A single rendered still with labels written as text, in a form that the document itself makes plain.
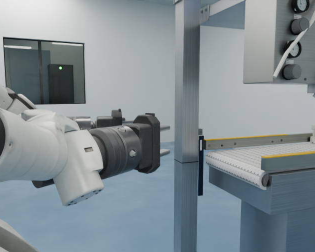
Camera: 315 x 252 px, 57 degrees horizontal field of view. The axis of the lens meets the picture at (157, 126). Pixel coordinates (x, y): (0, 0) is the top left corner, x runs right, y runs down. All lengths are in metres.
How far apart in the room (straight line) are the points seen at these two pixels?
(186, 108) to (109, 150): 0.49
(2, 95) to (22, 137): 0.69
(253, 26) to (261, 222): 0.57
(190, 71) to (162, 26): 5.51
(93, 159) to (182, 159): 0.52
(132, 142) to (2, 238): 0.42
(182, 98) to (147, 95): 5.21
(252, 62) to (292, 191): 0.33
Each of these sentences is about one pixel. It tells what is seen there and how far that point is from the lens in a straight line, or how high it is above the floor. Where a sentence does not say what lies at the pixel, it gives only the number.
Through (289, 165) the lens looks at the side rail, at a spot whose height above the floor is 0.90.
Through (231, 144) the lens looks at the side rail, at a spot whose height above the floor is 0.91.
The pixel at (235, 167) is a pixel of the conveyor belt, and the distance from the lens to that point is 0.83.
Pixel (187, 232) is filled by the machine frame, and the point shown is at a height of 0.62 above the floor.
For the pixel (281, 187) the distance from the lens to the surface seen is 0.79.
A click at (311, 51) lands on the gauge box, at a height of 1.17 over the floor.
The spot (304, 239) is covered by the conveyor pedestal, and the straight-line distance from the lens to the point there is 0.98.
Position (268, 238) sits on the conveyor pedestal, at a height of 0.65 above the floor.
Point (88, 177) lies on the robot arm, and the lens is 0.44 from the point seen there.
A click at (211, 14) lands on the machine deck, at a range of 0.91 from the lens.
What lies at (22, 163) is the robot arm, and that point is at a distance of 0.31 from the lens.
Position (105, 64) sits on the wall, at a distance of 5.82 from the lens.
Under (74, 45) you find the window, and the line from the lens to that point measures 5.82.
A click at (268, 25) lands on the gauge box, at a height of 1.23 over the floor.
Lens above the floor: 1.08
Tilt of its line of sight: 7 degrees down
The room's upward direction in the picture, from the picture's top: straight up
